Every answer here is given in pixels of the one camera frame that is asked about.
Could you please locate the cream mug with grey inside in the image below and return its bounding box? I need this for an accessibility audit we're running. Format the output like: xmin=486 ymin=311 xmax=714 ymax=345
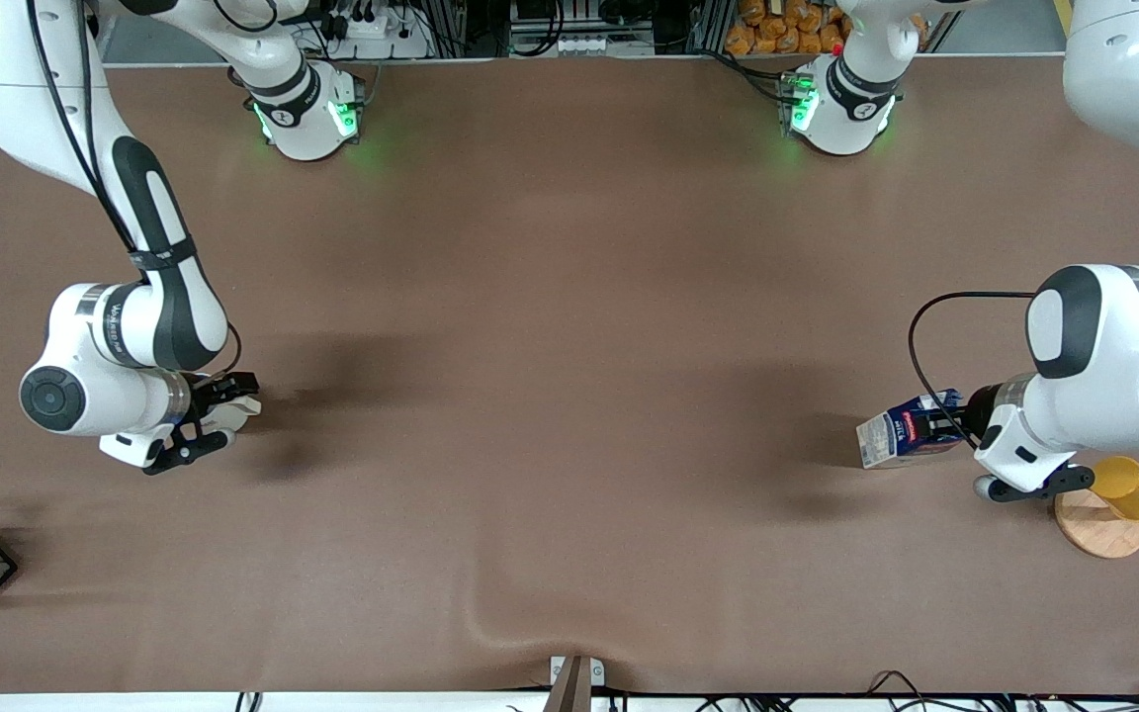
xmin=196 ymin=394 xmax=263 ymax=436

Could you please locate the blue milk carton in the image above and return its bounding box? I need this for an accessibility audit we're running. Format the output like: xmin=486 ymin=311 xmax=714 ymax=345
xmin=856 ymin=391 xmax=972 ymax=470

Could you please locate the round wooden cup stand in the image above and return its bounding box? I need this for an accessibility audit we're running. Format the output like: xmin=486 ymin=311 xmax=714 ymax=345
xmin=1054 ymin=487 xmax=1139 ymax=561

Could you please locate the yellow plastic cup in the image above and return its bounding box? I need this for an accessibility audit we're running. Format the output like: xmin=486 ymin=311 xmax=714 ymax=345
xmin=1089 ymin=456 xmax=1139 ymax=523

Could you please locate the white power strip with plugs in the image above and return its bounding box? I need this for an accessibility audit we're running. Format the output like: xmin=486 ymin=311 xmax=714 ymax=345
xmin=317 ymin=0 xmax=435 ymax=60

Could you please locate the bag of bread rolls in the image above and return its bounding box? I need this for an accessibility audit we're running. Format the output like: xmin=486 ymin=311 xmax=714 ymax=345
xmin=725 ymin=0 xmax=930 ymax=57

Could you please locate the white empty power strip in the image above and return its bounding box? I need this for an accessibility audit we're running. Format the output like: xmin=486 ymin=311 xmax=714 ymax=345
xmin=552 ymin=33 xmax=657 ymax=57

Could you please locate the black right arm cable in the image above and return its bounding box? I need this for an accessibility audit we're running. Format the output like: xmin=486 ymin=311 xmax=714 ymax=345
xmin=24 ymin=0 xmax=244 ymax=382

